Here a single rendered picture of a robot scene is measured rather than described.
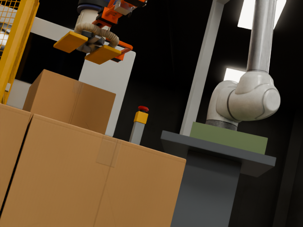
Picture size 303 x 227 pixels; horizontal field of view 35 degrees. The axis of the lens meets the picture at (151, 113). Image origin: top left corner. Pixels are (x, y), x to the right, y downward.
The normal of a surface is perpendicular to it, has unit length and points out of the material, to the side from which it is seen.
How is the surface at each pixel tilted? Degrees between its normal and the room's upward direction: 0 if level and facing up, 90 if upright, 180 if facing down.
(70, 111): 90
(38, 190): 90
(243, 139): 90
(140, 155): 90
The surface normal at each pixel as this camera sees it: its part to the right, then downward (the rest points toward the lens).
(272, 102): 0.50, 0.05
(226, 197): -0.07, -0.22
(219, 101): -0.79, -0.31
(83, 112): 0.36, -0.10
